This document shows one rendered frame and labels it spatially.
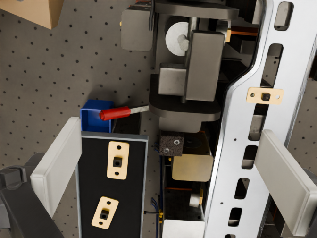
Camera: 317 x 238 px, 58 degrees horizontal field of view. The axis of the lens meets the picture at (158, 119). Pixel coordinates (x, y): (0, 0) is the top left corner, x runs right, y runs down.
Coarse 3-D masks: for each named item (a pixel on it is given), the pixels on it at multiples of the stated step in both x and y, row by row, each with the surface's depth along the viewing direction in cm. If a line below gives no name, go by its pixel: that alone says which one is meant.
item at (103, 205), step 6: (102, 198) 59; (108, 198) 59; (102, 204) 60; (108, 204) 60; (114, 204) 60; (96, 210) 60; (102, 210) 60; (108, 210) 60; (114, 210) 60; (96, 216) 61; (102, 216) 60; (108, 216) 61; (96, 222) 62; (108, 222) 62
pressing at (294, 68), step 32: (288, 0) 59; (288, 32) 61; (256, 64) 64; (288, 64) 64; (224, 96) 67; (288, 96) 67; (224, 128) 70; (288, 128) 71; (224, 160) 75; (224, 192) 79; (256, 192) 79; (224, 224) 84; (256, 224) 84
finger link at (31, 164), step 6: (36, 156) 17; (42, 156) 17; (30, 162) 16; (36, 162) 16; (30, 168) 16; (30, 174) 15; (30, 180) 15; (0, 198) 13; (0, 204) 13; (0, 210) 13; (6, 210) 13; (0, 216) 13; (6, 216) 13; (0, 222) 13; (6, 222) 13; (0, 228) 13; (6, 228) 13
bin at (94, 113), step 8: (88, 104) 95; (96, 104) 96; (104, 104) 96; (112, 104) 98; (80, 112) 92; (88, 112) 101; (96, 112) 101; (88, 120) 103; (96, 120) 103; (112, 120) 99; (88, 128) 101; (96, 128) 102; (104, 128) 102; (112, 128) 101
